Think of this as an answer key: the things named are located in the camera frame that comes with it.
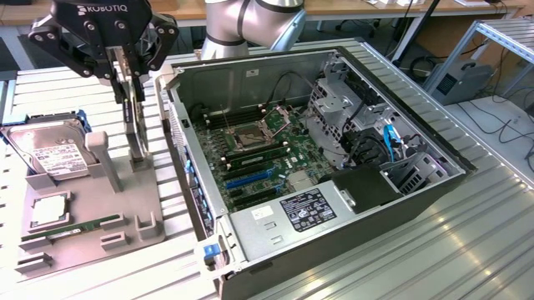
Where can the steel socket cover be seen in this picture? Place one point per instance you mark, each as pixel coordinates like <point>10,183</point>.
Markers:
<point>276,120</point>

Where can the silver power supply unit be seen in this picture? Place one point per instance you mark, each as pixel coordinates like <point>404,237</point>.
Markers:
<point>257,237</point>

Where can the silver hard disk drive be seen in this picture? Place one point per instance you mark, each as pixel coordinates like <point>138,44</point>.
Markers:
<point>45,143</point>

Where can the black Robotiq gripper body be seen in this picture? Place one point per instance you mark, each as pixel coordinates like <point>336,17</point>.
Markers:
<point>104,18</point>

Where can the silver CPU chip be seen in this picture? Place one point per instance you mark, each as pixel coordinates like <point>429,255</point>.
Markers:
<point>49,209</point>

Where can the wooden desk white legs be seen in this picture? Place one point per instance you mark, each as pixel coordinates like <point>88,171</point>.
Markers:
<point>458,9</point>

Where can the green graphics card black fan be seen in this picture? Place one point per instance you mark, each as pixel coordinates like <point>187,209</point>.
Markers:
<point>137,125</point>

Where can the blue expansion slot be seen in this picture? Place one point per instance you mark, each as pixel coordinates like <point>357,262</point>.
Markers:
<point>248,181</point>

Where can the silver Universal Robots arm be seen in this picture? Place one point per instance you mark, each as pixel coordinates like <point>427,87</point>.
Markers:
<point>233,25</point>

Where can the green Dell motherboard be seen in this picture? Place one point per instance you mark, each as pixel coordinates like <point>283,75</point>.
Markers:
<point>300,150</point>

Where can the black expansion slot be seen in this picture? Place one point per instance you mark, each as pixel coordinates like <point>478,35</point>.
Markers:
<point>249,197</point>
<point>245,174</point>
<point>249,203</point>

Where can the open dark PC case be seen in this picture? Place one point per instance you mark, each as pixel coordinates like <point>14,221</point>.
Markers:
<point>333,250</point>

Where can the silver perforated disk bay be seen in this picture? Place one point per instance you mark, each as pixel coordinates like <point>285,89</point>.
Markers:
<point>416,175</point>

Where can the silver drive cage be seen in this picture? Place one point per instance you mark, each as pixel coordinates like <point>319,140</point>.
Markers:
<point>329,103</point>

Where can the aluminium slat table frame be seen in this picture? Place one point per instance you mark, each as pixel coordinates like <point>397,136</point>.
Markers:
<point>512,31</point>

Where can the silver chipset heatsink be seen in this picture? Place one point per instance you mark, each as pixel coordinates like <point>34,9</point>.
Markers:
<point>300,182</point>

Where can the grey plastic parts rack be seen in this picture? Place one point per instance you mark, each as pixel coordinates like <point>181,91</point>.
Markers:
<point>90,203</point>

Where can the blue disk carrier bracket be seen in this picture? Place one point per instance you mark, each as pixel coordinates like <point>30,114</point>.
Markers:
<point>82,120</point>

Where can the CPU socket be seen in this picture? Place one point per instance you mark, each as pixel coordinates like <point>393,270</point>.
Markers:
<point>249,136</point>

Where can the blue case latch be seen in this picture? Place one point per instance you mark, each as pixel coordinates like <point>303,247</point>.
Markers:
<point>209,251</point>

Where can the labelled green RAM stick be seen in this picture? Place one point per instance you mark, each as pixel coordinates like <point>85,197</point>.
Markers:
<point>252,161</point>

